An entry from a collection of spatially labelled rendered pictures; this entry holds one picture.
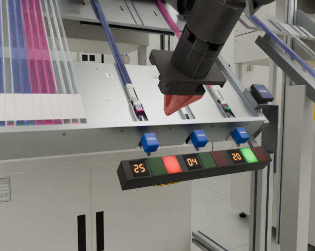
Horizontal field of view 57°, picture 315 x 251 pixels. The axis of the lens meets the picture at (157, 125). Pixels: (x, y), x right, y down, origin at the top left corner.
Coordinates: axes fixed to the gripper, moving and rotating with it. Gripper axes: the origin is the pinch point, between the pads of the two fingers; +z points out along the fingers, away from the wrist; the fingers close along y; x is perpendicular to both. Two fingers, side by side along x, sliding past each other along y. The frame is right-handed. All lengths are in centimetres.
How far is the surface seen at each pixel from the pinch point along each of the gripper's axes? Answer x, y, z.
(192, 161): 4.4, -7.3, 9.9
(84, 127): -2.3, 12.3, 6.4
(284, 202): 7, -55, 38
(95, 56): -168, -41, 115
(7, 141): -2.1, 23.7, 8.5
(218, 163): 5.6, -13.0, 9.9
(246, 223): -9, -104, 117
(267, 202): 10.7, -33.7, 24.1
